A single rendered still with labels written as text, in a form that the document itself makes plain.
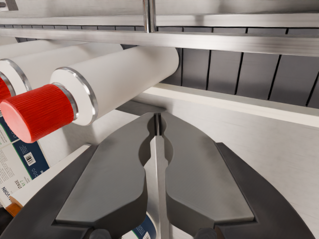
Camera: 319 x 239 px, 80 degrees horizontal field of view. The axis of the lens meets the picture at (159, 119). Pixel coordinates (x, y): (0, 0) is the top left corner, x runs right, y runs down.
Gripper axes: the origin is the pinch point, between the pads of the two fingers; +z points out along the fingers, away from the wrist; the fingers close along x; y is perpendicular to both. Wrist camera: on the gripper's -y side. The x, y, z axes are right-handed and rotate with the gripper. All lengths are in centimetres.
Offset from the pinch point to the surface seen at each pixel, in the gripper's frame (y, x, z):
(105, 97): 0.1, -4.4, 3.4
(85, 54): -1.3, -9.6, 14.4
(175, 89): 3.4, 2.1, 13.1
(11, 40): -0.9, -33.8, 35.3
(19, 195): 23.8, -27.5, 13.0
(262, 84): 2.1, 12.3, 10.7
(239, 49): -3.1, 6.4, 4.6
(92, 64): -2.3, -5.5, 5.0
